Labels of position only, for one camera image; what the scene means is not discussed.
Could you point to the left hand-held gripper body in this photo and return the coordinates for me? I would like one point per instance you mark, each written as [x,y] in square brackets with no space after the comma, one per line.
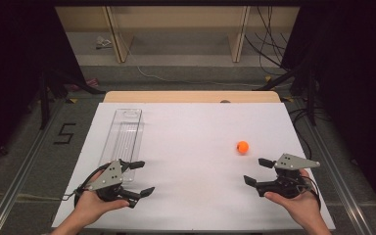
[109,178]

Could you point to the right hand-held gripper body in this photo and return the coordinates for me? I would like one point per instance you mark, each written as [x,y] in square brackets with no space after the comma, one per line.
[287,182]

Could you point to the orange ball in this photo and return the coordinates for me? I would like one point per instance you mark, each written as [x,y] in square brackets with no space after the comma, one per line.
[243,147]

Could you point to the clear plastic tray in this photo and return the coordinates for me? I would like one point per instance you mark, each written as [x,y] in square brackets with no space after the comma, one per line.
[124,137]

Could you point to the person's right hand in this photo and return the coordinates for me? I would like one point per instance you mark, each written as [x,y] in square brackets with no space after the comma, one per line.
[302,204]

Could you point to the person's left hand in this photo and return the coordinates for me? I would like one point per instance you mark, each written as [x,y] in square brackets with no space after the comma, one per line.
[91,205]

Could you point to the white board sheet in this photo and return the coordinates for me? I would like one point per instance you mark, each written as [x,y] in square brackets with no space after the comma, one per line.
[192,182]

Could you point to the black metal stand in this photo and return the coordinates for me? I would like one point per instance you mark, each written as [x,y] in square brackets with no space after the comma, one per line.
[311,98]
[44,101]

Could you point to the light wooden table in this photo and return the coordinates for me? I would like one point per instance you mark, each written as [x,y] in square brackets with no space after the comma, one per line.
[189,97]

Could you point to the pink cloth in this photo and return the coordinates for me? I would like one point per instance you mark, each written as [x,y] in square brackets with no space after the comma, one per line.
[89,83]

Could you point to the crumpled clear plastic wrapper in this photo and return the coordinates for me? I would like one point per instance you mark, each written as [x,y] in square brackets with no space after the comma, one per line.
[103,42]

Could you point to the dark furniture at right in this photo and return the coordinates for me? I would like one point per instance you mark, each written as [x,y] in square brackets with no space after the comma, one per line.
[352,65]

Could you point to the light wooden bench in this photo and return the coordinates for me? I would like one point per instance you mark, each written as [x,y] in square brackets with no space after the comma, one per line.
[176,16]

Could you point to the black curtain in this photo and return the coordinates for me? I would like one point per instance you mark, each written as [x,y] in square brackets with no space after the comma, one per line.
[16,49]

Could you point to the aluminium floor rail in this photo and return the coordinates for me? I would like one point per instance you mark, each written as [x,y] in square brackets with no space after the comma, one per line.
[336,176]
[16,182]

